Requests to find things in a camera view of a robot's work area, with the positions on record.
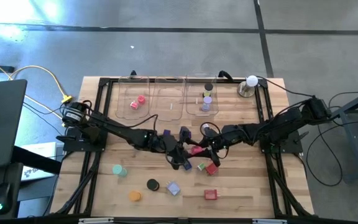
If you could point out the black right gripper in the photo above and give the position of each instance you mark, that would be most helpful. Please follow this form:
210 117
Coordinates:
219 143

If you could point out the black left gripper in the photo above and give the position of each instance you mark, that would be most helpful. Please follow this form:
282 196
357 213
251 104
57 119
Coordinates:
174 147

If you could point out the pink charger with white end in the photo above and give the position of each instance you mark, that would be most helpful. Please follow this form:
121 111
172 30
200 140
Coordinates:
196 150

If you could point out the red wall charger with prongs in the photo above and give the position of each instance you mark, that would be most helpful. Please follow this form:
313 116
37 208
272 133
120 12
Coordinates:
212 169
210 194

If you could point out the white charger with dark end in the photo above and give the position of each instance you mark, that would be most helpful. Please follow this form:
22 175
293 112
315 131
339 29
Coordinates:
206 126

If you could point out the purple rectangular case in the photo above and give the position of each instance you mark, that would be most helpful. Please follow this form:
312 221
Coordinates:
166 132

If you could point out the black capped red sand hourglass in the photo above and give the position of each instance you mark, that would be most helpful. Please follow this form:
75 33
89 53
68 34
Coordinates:
152 184

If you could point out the purple capped hourglass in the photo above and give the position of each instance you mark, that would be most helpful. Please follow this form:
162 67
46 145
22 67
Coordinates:
207 99

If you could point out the black capped yellow sand hourglass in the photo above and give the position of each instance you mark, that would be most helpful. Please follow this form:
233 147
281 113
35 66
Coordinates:
209 86

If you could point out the small red charger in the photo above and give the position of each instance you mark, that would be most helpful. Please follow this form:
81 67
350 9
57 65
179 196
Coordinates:
141 99
134 105

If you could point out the teal capped hourglass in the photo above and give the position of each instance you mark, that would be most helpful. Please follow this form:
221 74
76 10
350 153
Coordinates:
117 169

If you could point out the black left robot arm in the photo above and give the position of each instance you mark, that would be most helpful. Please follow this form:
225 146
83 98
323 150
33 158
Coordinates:
117 129

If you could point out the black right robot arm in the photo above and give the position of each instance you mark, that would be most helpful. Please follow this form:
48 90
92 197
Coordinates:
291 118

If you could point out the green and white charger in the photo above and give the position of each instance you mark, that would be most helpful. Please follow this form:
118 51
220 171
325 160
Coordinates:
201 166

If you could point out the grey lavender multiport charger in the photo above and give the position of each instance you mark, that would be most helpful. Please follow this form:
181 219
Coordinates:
173 188

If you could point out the clear plastic bin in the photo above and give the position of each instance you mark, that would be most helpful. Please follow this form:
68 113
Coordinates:
166 93
194 90
124 90

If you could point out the orange capped hourglass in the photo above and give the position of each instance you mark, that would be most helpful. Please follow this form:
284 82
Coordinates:
134 196

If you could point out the white bulb lamp wooden base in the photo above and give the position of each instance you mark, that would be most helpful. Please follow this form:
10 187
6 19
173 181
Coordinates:
252 80

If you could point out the white printed sheet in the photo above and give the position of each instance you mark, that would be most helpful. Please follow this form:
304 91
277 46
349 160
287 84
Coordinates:
39 152

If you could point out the black diagonal desk bar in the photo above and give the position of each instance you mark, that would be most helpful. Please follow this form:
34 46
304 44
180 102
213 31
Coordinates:
36 161

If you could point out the black computer mouse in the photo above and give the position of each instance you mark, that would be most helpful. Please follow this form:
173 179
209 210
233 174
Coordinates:
2 196

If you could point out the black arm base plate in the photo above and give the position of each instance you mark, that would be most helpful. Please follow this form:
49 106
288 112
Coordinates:
73 144
291 146

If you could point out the white metal bracket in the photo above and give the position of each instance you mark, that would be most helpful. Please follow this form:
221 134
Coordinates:
96 220
269 221

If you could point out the blue grey metal table frame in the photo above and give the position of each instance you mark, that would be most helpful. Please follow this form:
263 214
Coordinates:
350 104

